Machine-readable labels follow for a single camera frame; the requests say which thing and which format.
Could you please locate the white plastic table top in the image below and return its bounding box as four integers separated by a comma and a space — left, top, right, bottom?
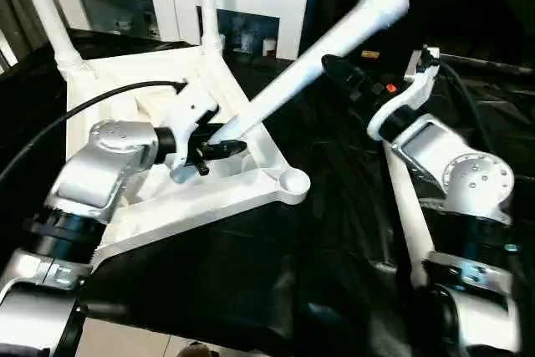
63, 43, 312, 268

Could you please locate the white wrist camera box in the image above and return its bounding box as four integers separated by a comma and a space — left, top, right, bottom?
163, 81, 223, 185
365, 46, 442, 143

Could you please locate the black table mat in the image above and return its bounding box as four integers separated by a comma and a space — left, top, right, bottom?
0, 29, 535, 357

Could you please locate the white plastic table leg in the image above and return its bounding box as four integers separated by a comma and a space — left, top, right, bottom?
383, 144, 437, 293
13, 0, 89, 79
197, 0, 226, 57
205, 0, 411, 145

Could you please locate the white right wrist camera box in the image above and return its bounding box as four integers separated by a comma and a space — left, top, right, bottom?
365, 46, 442, 143

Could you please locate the silver metal rod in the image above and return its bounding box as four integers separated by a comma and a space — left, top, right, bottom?
441, 53, 535, 72

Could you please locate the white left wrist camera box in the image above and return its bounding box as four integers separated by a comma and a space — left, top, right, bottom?
163, 81, 223, 185

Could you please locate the grey curtain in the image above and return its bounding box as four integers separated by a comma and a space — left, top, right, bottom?
0, 0, 47, 61

